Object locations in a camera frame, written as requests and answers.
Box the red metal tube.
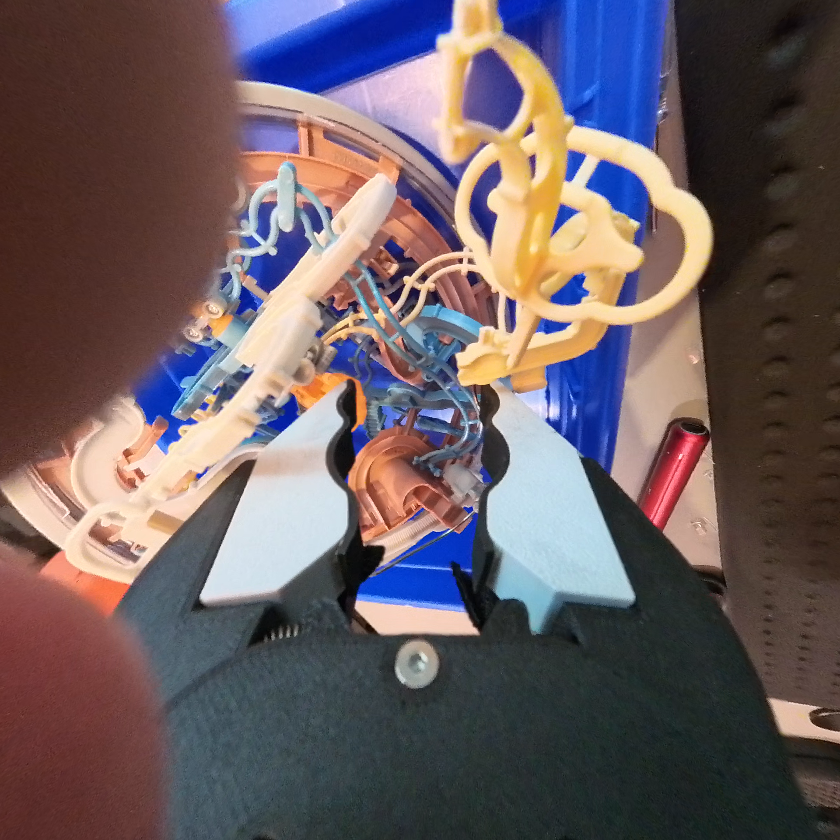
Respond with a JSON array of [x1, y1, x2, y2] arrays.
[[638, 420, 711, 531]]

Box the blue plastic bin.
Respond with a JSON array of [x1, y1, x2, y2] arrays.
[[131, 0, 670, 614]]

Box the clear ball maze toy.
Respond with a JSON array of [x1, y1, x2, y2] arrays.
[[0, 0, 715, 585]]

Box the person's right hand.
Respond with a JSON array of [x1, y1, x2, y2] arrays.
[[0, 0, 245, 840]]

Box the black dotted panel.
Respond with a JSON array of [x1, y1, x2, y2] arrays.
[[676, 0, 840, 713]]

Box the orange plastic piece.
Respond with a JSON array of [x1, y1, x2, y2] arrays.
[[39, 550, 132, 618]]

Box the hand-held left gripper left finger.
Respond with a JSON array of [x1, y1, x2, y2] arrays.
[[200, 381, 368, 608]]

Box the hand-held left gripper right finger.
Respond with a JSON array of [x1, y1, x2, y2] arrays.
[[471, 384, 637, 635]]

